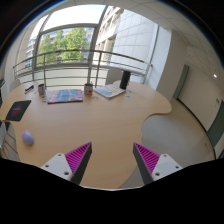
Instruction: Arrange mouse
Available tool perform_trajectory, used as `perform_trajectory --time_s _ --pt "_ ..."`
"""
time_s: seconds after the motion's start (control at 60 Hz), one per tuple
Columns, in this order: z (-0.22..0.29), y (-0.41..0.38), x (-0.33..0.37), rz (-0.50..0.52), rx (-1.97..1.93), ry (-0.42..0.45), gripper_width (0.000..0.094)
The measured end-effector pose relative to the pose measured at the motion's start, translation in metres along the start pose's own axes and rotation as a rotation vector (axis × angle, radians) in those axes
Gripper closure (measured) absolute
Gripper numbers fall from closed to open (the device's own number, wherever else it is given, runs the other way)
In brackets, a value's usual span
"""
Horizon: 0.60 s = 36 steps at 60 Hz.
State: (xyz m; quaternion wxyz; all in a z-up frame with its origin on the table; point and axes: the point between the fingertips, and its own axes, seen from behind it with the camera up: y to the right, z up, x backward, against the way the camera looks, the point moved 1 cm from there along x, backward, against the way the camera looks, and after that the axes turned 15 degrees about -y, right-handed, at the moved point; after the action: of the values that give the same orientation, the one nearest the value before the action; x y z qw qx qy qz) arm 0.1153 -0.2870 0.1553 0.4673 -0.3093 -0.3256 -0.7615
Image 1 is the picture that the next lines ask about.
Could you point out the black cylindrical speaker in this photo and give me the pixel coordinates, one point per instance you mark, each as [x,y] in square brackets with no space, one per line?
[125,79]

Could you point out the metal balcony railing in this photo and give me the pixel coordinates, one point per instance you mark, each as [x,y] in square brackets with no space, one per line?
[92,67]

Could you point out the green door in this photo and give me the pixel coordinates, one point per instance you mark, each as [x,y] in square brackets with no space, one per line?
[181,81]

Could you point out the dark printed mug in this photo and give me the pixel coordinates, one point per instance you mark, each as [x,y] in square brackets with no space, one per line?
[41,89]

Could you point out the colourful board game mat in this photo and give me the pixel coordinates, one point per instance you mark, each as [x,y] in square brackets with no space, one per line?
[65,96]

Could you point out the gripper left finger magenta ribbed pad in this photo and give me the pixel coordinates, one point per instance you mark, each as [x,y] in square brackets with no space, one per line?
[72,165]

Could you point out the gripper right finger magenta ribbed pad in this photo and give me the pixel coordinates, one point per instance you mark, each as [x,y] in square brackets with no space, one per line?
[153,166]

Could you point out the dark blue stapler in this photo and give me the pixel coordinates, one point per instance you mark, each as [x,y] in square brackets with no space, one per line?
[29,89]

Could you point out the wooden chair at left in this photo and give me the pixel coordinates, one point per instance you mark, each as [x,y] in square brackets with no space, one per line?
[8,148]

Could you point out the open booklet on table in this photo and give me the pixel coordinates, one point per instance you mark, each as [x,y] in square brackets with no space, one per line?
[109,91]

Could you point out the lilac computer mouse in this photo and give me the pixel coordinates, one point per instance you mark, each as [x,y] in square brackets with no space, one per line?
[27,138]

